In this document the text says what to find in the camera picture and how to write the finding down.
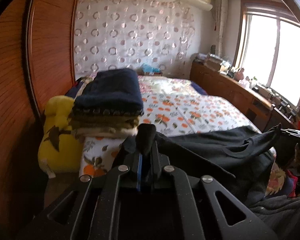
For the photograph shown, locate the black Superman t-shirt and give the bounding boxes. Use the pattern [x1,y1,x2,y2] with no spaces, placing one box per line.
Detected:
[115,122,283,205]

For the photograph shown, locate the folded beige garments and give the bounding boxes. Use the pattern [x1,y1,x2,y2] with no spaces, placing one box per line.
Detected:
[74,127,138,138]

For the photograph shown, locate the wooden sideboard cabinet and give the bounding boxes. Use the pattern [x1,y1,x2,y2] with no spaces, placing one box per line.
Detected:
[190,61,297,132]

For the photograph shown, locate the orange fruit print sheet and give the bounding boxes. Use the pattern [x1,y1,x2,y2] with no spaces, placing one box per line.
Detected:
[79,93,259,176]

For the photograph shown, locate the folded patterned garment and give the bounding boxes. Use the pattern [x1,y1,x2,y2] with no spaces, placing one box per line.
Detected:
[69,113,139,129]

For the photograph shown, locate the folded navy garment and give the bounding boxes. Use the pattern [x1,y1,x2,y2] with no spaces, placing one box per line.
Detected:
[72,68,143,116]

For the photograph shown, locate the floral bedspread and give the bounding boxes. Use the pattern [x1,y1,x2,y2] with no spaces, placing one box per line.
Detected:
[87,73,198,96]

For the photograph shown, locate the yellow plush toy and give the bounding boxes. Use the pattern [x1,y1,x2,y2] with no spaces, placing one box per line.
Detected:
[38,95,84,179]

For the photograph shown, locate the pink figurine on sideboard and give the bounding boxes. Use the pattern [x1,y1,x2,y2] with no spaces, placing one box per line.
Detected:
[234,68,244,82]

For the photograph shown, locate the navy blue blanket on bed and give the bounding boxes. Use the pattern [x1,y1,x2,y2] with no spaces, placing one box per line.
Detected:
[191,81,208,95]

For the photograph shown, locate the blue tissue box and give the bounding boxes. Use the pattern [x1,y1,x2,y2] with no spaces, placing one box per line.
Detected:
[141,63,162,76]

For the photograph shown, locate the pile of papers and boxes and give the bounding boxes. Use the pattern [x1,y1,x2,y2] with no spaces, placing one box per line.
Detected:
[194,53,232,72]

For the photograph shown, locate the sheer curtain with circles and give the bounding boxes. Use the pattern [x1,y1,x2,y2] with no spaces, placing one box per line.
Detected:
[74,0,195,77]

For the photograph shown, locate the rolled patterned window curtain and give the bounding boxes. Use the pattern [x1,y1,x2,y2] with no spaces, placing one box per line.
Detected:
[215,0,228,57]

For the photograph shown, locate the wooden slatted wardrobe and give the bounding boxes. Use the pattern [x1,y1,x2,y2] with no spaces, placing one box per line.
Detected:
[0,0,78,226]

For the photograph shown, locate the window with wooden frame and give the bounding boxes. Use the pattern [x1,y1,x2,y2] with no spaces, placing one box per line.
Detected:
[235,0,300,107]

